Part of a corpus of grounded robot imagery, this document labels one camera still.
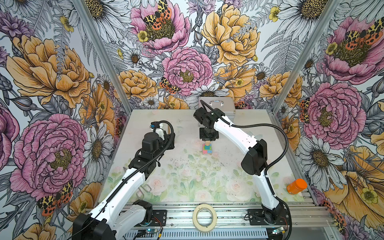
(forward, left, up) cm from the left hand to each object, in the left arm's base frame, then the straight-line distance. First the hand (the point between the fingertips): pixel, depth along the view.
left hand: (173, 138), depth 80 cm
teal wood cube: (+2, -19, -13) cm, 23 cm away
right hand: (+2, -19, -8) cm, 21 cm away
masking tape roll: (-37, -17, -17) cm, 45 cm away
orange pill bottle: (-22, -62, -12) cm, 67 cm away
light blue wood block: (+2, -20, -17) cm, 27 cm away
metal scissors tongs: (-21, +18, -21) cm, 35 cm away
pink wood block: (+2, -18, -17) cm, 25 cm away
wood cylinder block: (+4, -19, -11) cm, 22 cm away
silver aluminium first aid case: (+34, -34, -6) cm, 48 cm away
